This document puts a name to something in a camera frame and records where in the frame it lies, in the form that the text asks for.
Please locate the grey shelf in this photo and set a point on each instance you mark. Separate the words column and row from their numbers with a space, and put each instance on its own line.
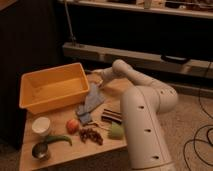
column 146, row 6
column 138, row 59

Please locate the grey lower shelf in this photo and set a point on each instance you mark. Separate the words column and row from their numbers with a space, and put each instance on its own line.
column 138, row 59

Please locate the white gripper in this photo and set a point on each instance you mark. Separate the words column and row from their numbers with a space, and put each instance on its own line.
column 107, row 75

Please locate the upper grey shelf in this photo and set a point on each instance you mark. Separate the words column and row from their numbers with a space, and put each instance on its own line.
column 146, row 6

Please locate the dark grape bunch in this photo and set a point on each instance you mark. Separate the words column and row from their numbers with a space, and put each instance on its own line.
column 91, row 134

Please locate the metal vertical pole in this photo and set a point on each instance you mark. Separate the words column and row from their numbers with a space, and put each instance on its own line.
column 72, row 37

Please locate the wooden table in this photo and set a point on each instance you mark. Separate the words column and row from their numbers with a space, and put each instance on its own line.
column 61, row 152

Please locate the green chili pepper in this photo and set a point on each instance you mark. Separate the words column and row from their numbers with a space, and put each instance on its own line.
column 52, row 139

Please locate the green pear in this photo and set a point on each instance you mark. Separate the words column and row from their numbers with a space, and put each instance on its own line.
column 116, row 131

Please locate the striped dark sponge block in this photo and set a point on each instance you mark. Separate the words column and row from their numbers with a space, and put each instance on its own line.
column 111, row 116

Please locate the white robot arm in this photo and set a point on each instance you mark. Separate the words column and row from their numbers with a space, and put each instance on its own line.
column 139, row 106

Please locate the black object on shelf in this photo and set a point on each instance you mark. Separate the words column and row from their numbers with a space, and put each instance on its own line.
column 176, row 60

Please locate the orange peach fruit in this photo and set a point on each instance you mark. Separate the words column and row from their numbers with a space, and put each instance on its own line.
column 72, row 126

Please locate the yellow plastic tray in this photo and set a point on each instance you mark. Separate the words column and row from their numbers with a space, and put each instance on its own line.
column 53, row 88

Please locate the white round cup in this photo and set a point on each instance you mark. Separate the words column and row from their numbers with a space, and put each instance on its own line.
column 41, row 126

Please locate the blue grey cloth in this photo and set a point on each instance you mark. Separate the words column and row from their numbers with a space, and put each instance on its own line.
column 92, row 101

